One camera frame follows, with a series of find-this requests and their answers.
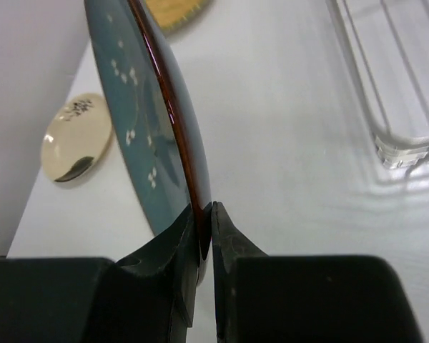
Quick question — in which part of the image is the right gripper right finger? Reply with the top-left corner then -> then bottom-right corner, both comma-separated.
211,202 -> 424,342

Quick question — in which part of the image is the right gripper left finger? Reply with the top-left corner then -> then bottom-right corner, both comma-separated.
0,207 -> 199,342

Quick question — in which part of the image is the small cream plate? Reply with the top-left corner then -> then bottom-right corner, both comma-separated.
40,93 -> 112,183

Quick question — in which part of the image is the dark blue round plate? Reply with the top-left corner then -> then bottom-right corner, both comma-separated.
84,1 -> 212,279

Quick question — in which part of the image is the yellow woven round plate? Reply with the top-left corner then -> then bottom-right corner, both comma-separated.
145,0 -> 212,36

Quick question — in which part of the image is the wire dish rack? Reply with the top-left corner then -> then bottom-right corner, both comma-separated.
326,1 -> 429,170

